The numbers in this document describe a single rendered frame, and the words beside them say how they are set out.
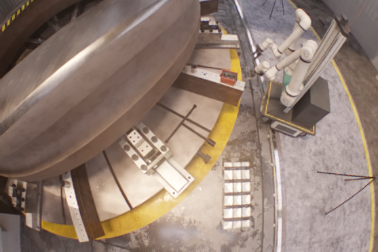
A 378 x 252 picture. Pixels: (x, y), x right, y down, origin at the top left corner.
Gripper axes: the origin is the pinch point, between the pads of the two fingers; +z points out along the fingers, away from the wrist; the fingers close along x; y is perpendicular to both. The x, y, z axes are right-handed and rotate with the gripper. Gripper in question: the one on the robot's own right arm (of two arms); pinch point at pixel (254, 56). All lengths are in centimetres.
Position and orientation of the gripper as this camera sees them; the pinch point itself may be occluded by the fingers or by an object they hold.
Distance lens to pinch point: 235.1
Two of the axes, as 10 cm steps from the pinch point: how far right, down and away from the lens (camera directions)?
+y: 8.8, 4.2, 2.1
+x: 2.5, -7.9, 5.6
